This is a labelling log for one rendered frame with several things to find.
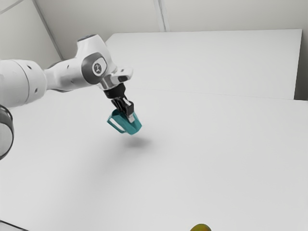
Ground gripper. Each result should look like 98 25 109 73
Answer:
103 83 135 123

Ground teal faceted mug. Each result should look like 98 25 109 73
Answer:
107 108 143 136

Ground yellow green round fruit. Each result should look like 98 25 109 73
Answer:
191 223 212 231

